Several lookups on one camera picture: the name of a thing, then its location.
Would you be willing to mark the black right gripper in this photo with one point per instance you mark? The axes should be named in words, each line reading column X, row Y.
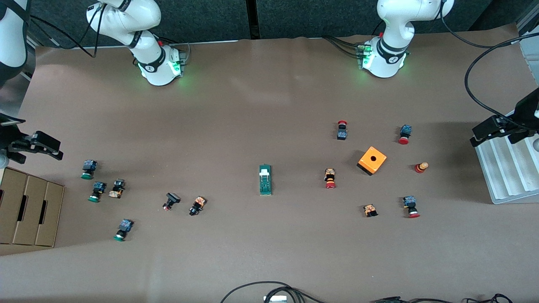
column 8, row 137

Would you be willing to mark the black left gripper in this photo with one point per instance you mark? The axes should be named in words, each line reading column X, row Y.
column 527, row 110

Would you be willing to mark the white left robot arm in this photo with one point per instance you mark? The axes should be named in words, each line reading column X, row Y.
column 389, row 50

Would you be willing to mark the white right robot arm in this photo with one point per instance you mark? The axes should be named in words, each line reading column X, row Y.
column 156, row 63

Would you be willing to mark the white ridged tray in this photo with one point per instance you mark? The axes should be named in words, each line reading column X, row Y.
column 505, row 172

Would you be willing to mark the brown cardboard box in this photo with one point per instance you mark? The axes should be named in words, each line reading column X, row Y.
column 29, row 202

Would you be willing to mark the green pushbutton with blue block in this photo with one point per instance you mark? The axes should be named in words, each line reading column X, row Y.
column 89, row 165
column 125, row 225
column 99, row 187

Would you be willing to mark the red yellow button head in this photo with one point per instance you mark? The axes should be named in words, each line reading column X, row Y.
column 420, row 168

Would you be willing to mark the black button with orange block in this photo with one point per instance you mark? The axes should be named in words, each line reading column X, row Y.
column 118, row 185

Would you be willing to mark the red pushbutton with blue block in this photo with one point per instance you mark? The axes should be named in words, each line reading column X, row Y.
column 405, row 131
column 342, row 134
column 409, row 202

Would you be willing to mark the black square pushbutton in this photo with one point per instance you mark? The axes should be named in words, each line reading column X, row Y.
column 172, row 198

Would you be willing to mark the orange black contact block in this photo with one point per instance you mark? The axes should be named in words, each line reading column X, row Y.
column 370, row 209

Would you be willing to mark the black selector with orange block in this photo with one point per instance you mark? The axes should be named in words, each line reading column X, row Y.
column 198, row 203

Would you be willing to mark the red emergency stop orange block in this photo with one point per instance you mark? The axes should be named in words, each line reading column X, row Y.
column 329, row 174

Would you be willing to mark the brown table cover sheet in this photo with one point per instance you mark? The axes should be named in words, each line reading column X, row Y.
column 269, row 244

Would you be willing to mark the grey aluminium frame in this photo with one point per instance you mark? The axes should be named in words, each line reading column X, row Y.
column 530, row 50

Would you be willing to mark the orange button enclosure box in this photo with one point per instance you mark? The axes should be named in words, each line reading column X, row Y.
column 379, row 164

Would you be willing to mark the silver metal bracket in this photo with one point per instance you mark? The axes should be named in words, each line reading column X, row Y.
column 276, row 299

